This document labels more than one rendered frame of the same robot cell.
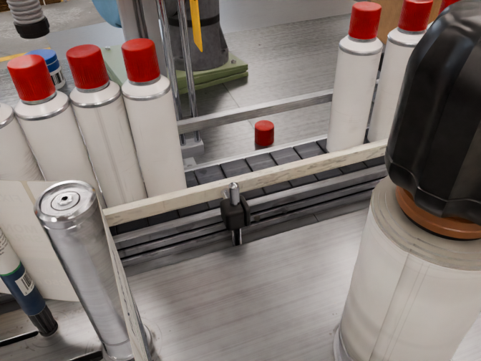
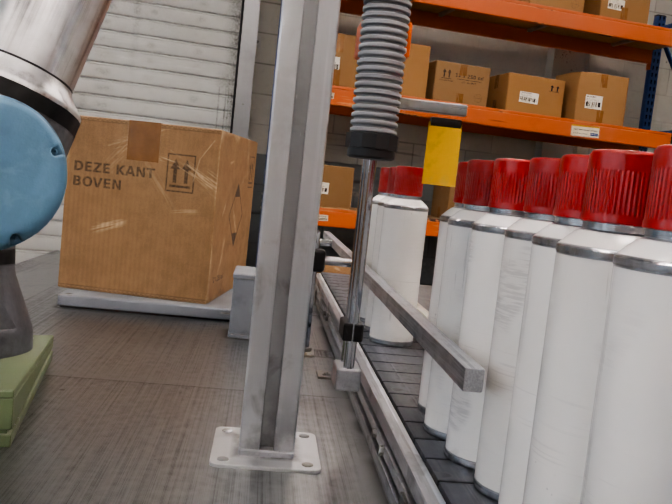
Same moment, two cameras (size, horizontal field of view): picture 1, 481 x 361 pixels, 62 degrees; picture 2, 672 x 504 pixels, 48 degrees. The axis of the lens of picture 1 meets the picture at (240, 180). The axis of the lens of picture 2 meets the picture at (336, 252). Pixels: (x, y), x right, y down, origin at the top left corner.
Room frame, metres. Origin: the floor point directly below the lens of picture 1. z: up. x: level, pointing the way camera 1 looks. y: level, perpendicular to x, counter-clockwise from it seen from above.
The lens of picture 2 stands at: (0.37, 0.71, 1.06)
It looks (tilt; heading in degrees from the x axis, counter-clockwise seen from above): 5 degrees down; 282
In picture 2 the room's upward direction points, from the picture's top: 6 degrees clockwise
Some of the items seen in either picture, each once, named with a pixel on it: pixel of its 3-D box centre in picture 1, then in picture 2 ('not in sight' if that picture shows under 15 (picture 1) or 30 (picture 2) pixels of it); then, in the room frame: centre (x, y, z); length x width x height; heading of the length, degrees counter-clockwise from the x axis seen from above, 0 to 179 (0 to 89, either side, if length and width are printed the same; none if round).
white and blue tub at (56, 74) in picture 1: (44, 70); not in sight; (0.83, 0.41, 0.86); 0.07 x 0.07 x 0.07
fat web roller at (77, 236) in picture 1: (101, 286); not in sight; (0.19, 0.11, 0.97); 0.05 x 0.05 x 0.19
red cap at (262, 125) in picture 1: (264, 132); not in sight; (0.58, -0.04, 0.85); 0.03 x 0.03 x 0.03
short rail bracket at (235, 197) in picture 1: (236, 221); not in sight; (0.33, 0.01, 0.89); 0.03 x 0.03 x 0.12; 18
